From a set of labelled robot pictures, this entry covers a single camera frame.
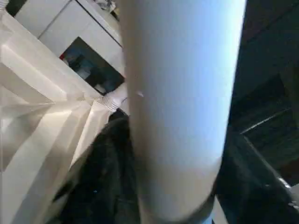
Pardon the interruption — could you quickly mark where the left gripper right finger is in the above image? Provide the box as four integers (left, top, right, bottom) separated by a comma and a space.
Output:
211, 133, 299, 224

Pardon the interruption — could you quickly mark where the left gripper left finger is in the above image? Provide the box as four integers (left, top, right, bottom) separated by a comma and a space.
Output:
53, 115, 144, 224

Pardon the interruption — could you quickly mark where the white plastic table top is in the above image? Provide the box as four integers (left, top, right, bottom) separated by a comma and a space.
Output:
0, 7, 131, 224

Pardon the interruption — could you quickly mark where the black table mat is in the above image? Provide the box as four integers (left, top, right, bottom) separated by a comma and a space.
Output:
228, 70, 299, 187

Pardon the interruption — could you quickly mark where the white sideboard cabinet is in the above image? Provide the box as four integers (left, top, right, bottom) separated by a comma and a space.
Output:
14, 0, 128, 97

